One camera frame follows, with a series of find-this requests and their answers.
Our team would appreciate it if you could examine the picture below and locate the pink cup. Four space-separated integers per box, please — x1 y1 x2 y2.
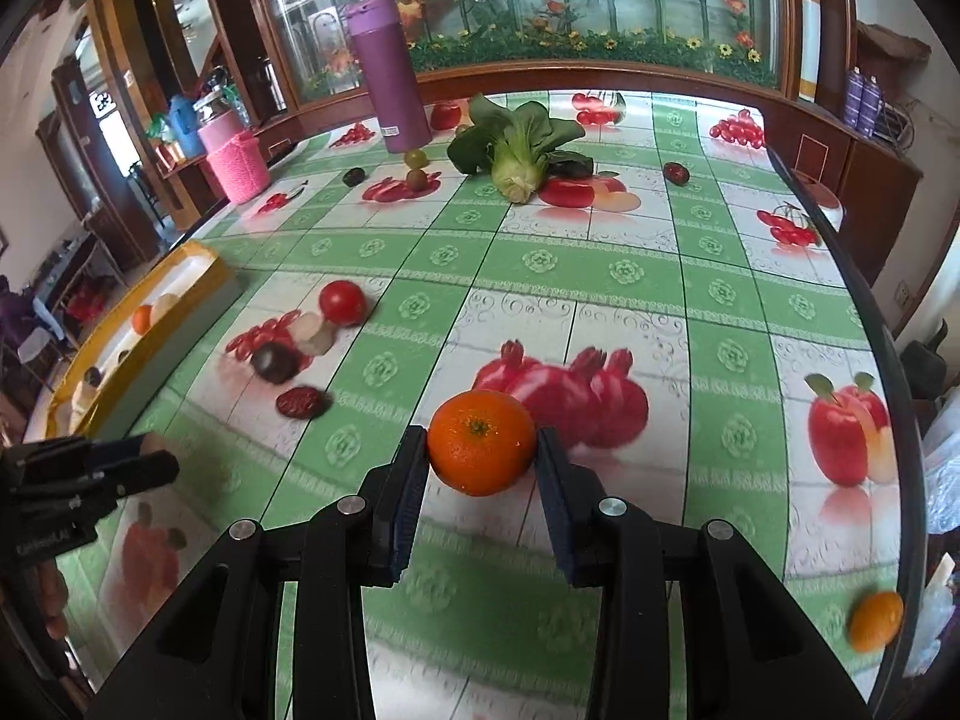
196 109 241 155

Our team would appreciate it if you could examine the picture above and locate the orange tangerine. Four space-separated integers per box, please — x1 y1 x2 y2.
427 388 539 497

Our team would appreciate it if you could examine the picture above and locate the white plastic bag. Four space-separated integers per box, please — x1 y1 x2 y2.
904 551 960 680

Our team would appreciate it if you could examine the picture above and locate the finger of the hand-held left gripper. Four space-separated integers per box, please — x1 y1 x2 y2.
75 431 151 466
82 450 182 502

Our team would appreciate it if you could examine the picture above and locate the green fruit-print tablecloth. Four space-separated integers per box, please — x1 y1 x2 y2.
22 86 931 720

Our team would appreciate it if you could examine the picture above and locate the wooden side cabinet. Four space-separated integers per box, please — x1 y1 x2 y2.
765 97 923 286

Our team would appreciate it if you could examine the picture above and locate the green bok choy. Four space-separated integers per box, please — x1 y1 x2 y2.
447 94 595 203

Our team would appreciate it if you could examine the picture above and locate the blue bottle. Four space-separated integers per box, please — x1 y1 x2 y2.
166 95 197 158

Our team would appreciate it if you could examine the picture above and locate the red tomato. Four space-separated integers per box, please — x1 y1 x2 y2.
319 280 368 326

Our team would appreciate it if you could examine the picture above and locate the floral glass panel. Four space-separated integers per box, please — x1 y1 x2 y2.
247 0 796 102

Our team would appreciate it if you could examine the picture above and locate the yellow plastic tray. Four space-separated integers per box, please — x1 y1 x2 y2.
46 241 241 440

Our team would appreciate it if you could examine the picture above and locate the small orange kumquat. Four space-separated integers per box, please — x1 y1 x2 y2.
848 591 905 653

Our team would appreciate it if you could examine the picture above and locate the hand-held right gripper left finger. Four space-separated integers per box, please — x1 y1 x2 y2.
86 424 432 720

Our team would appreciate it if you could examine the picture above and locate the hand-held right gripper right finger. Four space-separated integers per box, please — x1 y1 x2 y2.
534 426 875 720

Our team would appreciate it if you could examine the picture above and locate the purple thermos bottle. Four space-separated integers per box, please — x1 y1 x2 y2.
343 0 433 153

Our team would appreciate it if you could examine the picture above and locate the pink knitted holder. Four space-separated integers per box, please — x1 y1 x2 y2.
206 129 271 205

